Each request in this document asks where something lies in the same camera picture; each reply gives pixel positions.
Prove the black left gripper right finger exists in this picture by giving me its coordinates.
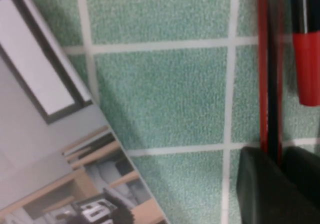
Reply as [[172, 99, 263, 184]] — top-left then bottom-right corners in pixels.
[[281, 145, 320, 224]]

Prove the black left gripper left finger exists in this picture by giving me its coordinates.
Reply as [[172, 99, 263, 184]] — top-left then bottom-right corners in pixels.
[[235, 146, 286, 224]]

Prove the red black striped pencil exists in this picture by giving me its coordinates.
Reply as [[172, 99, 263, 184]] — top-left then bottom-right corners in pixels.
[[257, 0, 286, 165]]

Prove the black marker with red cap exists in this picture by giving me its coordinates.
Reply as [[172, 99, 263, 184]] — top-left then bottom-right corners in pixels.
[[288, 0, 320, 107]]

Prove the green checked tablecloth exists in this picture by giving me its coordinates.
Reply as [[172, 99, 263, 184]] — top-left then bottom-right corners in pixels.
[[22, 0, 320, 224]]

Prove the robot classroom photo brochure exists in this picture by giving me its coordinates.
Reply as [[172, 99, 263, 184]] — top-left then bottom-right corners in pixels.
[[0, 0, 169, 224]]

